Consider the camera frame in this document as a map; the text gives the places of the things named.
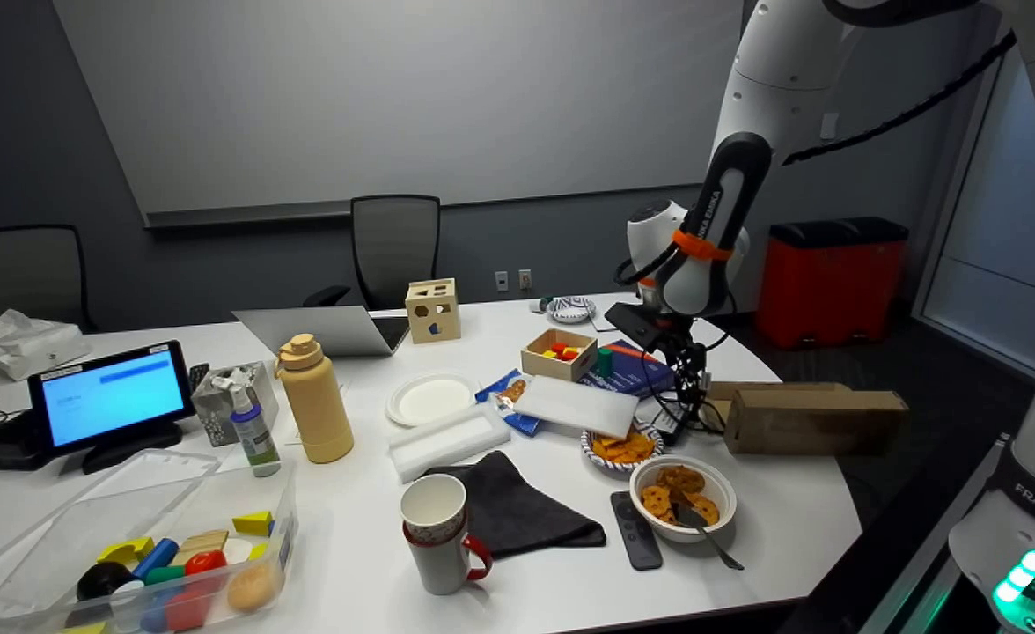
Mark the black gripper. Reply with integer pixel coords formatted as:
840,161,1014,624
603,301,709,412

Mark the black power cable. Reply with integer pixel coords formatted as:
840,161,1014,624
639,349,733,449

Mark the white packing foam sheet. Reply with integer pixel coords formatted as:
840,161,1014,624
514,369,641,442

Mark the brown cardboard box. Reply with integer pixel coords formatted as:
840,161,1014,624
709,376,912,459

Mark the white foam roll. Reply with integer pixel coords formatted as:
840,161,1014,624
387,408,514,486

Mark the blue book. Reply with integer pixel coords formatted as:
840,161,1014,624
591,338,675,401

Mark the patterned bowl of orange snacks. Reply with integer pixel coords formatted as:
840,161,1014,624
581,422,669,481

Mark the white bowl of pretzels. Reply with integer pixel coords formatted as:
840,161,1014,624
626,451,739,546

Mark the black remote control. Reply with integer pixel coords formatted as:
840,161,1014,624
611,491,666,574

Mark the metal spoon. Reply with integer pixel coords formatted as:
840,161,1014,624
669,491,746,574

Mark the red bin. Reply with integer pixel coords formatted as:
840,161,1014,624
757,216,912,349

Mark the blue snack bag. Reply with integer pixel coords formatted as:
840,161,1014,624
473,368,551,442

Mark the dark grey cloth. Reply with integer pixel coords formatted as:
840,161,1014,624
425,449,611,564

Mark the white plate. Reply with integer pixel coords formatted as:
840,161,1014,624
380,374,478,435

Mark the wooden shape sorter cube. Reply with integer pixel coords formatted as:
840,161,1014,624
407,274,465,347

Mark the grey mesh office chair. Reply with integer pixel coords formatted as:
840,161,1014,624
0,222,97,334
303,189,445,313

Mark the frosted glass door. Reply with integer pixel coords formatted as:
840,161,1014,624
916,137,1035,382

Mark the tan bottle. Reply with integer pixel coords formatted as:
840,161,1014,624
275,331,358,469

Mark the grey laptop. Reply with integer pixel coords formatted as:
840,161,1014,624
233,303,412,361

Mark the small spray bottle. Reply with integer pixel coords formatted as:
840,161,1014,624
231,369,287,481

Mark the yellow wedge block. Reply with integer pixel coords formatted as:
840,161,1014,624
231,506,277,540

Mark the grey carton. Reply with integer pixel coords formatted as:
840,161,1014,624
191,361,281,449

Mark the tan toy egg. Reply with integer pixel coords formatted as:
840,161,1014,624
226,562,287,616

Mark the red toy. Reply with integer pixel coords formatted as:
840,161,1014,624
181,546,231,593

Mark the blue cylinder toy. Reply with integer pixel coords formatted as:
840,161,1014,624
131,535,185,577

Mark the tablet with blue screen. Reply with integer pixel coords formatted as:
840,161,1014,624
26,338,196,475

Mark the black round toy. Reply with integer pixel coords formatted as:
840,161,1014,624
73,562,134,599

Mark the white plastic bag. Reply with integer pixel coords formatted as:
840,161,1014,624
0,307,90,383

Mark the clear plastic toy bin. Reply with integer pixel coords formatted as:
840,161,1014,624
0,449,300,634

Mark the paper cup with red handle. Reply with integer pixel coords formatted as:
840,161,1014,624
397,472,496,599

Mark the wall whiteboard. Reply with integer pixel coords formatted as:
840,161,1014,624
54,0,746,228

